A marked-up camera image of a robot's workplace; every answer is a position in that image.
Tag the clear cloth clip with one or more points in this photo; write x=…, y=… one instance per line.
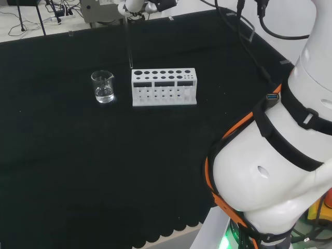
x=70, y=33

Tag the white power strip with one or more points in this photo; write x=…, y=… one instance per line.
x=63, y=16

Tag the clear glass beaker with water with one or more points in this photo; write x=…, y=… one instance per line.
x=103, y=88

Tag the yellow stop button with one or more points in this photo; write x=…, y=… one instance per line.
x=317, y=208

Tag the white mounting platform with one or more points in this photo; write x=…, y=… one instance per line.
x=210, y=228

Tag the white test tube rack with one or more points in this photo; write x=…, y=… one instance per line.
x=163, y=83

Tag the black tripod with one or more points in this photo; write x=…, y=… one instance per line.
x=40, y=18

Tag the grey metal box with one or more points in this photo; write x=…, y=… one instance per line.
x=101, y=11

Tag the blue USB plug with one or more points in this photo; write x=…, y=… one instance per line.
x=272, y=96

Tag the clear glass rod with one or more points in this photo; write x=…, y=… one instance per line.
x=129, y=41

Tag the black bench cloth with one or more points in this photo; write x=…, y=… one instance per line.
x=77, y=155

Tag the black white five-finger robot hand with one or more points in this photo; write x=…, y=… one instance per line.
x=135, y=6

